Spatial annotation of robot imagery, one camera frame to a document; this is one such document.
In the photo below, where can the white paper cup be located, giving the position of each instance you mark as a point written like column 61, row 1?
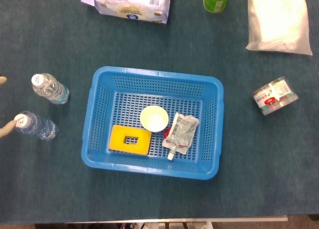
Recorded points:
column 154, row 119

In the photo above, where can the short blue-label water bottle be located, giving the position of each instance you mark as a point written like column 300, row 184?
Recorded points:
column 49, row 88

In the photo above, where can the tall clear water bottle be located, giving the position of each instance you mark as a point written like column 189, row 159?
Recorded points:
column 37, row 125

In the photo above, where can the green bottle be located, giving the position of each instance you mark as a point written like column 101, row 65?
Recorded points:
column 214, row 0

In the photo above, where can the blue perforated plastic basket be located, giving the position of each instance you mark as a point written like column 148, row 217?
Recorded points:
column 174, row 89

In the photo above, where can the white spout pouch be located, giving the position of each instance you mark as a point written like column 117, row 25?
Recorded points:
column 182, row 129

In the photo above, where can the yellow sponge with hole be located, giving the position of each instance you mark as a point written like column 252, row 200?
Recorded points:
column 117, row 139

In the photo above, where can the teal felt table cloth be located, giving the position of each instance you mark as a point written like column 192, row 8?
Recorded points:
column 249, row 164

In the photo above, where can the white purple tissue pack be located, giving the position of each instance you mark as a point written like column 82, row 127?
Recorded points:
column 129, row 2

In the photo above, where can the clear round plastic container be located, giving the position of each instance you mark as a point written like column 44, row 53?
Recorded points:
column 274, row 97

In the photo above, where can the white plastic bag pillow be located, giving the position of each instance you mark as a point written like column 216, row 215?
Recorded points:
column 276, row 20

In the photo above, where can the white base frame rail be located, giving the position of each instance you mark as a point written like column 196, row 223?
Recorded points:
column 249, row 218

